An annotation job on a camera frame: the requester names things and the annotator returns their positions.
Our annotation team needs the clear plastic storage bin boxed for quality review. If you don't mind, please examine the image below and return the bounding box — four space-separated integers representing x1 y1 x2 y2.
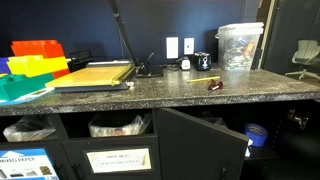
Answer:
214 22 265 71

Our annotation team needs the paper only label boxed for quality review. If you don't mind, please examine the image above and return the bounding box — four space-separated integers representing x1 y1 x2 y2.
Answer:
86 147 153 174

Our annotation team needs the black cabinet door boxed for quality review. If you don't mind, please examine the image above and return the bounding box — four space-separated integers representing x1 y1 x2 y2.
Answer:
155 107 250 180

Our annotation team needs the clear trash bag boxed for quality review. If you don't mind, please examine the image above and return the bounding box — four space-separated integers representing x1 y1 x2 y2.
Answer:
88 112 153 138
2 115 57 143

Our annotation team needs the white wall outlet plate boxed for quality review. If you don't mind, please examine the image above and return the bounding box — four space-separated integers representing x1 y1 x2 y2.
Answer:
183 37 195 56

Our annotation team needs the green plastic tray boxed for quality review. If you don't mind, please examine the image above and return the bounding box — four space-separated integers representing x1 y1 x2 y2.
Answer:
0 73 55 102

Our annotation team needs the metal cabinet hinge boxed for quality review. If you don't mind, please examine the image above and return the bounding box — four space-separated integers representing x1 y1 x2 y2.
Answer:
287 108 309 131

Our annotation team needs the blue mixed paper label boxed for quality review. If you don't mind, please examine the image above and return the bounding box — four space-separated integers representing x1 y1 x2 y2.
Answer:
0 148 61 180

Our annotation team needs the yellow paper cutter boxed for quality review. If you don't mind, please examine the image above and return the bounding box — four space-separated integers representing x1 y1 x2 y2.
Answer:
45 60 136 94

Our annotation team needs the blue masking tape roll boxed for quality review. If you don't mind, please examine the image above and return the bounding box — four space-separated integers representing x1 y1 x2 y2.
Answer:
243 122 269 148

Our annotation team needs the pale green office chair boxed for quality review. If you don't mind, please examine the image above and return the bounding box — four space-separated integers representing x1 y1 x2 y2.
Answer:
285 39 320 81

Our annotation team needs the black recycling bin panel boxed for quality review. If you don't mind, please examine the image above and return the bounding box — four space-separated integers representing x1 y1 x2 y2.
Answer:
0 139 77 180
60 133 163 180

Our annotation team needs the yellow plastic tray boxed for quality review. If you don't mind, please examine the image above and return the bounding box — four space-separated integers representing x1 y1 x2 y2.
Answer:
6 55 69 78

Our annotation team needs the white wall switch plate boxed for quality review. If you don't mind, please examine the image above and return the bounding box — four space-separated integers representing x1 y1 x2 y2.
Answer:
165 36 179 60

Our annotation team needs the yellow pencil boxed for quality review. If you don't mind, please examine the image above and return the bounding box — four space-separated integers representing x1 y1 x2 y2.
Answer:
186 76 221 84

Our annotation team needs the black hole punch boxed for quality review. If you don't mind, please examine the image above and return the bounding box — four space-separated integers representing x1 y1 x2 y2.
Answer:
136 51 165 78

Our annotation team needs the blue plastic tray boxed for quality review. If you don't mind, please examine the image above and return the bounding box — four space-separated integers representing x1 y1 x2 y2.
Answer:
0 56 11 76

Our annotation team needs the red small tool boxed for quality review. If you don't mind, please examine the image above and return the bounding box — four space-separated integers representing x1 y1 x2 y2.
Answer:
207 79 224 92

